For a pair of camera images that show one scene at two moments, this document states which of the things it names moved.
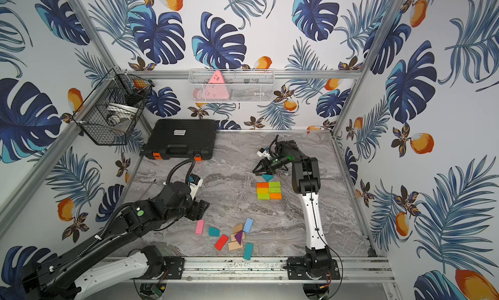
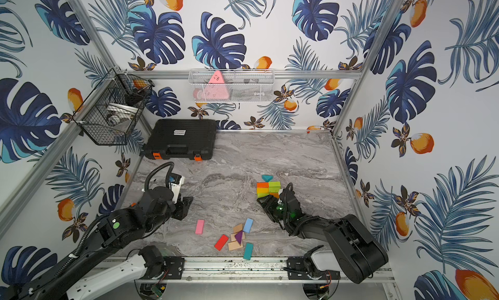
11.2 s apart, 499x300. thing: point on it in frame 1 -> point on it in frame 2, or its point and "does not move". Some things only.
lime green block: [275, 189] does not move
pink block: [199, 226] does not move
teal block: [267, 177] does not move
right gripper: [264, 167] -> [268, 208]
